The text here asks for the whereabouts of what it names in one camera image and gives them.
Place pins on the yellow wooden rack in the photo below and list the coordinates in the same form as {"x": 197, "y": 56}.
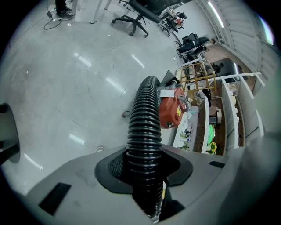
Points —
{"x": 197, "y": 77}

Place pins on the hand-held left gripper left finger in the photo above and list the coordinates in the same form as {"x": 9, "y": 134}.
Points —
{"x": 72, "y": 175}

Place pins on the grey tube with black fittings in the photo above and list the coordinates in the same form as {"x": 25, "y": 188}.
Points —
{"x": 8, "y": 131}

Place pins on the green round object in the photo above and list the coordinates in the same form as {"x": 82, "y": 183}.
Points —
{"x": 211, "y": 133}

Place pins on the white shelf unit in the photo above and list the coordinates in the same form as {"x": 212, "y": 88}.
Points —
{"x": 228, "y": 114}

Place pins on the yellow sunflower bunch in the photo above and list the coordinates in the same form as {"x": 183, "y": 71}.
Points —
{"x": 213, "y": 147}

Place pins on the black mesh office chair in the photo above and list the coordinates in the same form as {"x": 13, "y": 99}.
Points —
{"x": 173, "y": 23}

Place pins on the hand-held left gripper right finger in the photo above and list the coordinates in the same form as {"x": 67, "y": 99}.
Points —
{"x": 197, "y": 167}

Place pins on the white desk leg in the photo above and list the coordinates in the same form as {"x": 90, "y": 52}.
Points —
{"x": 96, "y": 12}

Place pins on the long ceiling light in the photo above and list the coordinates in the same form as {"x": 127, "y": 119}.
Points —
{"x": 216, "y": 14}

